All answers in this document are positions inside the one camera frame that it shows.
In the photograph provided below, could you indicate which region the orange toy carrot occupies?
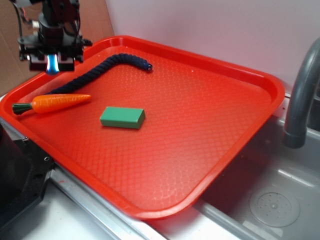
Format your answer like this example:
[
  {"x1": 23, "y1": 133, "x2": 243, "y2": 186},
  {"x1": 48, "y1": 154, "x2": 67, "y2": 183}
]
[{"x1": 12, "y1": 94, "x2": 92, "y2": 115}]

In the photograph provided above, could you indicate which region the grey faucet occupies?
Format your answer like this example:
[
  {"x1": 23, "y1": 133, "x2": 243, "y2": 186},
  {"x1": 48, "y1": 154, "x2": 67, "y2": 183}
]
[{"x1": 282, "y1": 39, "x2": 320, "y2": 149}]

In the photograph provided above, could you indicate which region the red plastic tray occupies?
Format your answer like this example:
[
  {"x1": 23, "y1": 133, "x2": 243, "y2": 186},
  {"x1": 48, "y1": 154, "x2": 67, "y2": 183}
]
[{"x1": 0, "y1": 36, "x2": 285, "y2": 220}]

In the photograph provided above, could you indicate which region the grey toy sink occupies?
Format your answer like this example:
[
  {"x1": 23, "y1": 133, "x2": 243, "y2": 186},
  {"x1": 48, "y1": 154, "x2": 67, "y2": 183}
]
[{"x1": 150, "y1": 117, "x2": 320, "y2": 240}]

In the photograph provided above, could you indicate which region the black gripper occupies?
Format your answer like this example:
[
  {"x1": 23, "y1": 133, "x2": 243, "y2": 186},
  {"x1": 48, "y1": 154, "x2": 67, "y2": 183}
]
[{"x1": 18, "y1": 28, "x2": 93, "y2": 71}]

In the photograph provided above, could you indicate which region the dark blue rope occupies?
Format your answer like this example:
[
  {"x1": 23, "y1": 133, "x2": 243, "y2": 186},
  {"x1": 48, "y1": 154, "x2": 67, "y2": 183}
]
[{"x1": 47, "y1": 53, "x2": 154, "y2": 95}]

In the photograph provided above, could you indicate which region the green rectangular block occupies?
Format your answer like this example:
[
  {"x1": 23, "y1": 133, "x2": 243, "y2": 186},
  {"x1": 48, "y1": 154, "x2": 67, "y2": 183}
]
[{"x1": 100, "y1": 106, "x2": 146, "y2": 129}]

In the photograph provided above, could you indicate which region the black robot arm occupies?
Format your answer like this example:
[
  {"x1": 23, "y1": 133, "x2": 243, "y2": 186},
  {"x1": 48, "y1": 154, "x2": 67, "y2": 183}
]
[{"x1": 11, "y1": 0, "x2": 93, "y2": 75}]

